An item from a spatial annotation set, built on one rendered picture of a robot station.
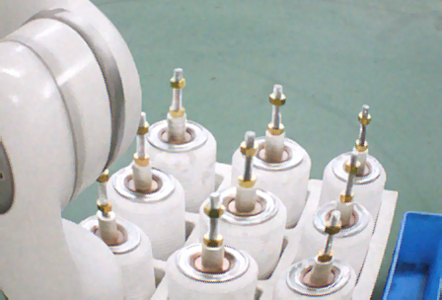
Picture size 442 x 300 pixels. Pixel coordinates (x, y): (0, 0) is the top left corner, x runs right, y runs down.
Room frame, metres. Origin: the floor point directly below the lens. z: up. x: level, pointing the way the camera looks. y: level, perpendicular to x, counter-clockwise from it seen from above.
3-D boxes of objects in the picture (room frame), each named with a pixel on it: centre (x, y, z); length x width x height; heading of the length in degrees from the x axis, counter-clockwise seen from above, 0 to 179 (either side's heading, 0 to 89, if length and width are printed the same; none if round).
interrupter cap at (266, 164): (0.83, -0.06, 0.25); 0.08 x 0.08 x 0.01
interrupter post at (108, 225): (0.64, 0.12, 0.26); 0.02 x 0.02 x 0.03
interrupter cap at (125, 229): (0.64, 0.12, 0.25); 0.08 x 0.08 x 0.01
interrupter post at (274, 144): (0.83, -0.06, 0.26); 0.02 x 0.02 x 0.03
